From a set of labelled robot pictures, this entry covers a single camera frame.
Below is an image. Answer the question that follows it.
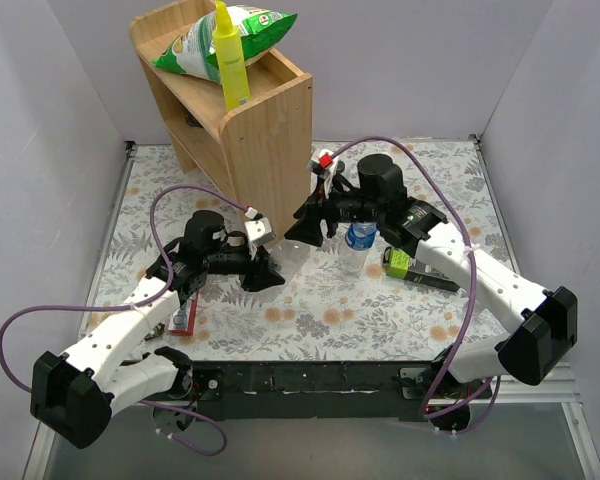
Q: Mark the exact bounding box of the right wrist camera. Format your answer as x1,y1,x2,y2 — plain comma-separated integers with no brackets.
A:
307,149,345,180

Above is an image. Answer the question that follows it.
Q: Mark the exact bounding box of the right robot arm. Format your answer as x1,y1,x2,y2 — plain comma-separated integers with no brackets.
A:
285,153,578,398

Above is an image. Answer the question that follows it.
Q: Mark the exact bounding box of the red white snack packet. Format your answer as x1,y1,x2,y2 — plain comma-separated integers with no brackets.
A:
167,292,199,337

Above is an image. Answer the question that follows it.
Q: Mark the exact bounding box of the clear plastic bottle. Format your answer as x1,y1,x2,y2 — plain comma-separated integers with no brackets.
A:
271,240,310,299

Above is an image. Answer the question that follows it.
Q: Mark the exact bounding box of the blue label water bottle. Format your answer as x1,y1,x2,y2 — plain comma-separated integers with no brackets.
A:
338,223,377,274

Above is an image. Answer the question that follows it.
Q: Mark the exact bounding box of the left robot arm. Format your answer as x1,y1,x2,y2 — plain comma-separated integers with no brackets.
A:
31,208,284,449

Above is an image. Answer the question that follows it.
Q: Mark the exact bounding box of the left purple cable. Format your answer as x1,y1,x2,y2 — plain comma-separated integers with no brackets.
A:
0,185,256,457

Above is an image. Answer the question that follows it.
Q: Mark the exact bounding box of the green black product box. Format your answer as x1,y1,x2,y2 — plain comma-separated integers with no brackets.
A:
382,247,460,292

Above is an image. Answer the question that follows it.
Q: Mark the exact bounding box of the wooden shelf unit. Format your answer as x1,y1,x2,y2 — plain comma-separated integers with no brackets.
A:
129,1,313,238

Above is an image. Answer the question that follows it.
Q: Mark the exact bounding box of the green chip bag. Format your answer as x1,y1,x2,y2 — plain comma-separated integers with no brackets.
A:
153,5,298,84

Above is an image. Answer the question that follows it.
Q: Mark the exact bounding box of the yellow squeeze bottle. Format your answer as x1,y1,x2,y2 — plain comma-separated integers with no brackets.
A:
213,1,251,111

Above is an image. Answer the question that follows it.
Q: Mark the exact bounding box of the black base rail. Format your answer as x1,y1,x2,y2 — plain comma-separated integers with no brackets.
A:
52,357,496,426

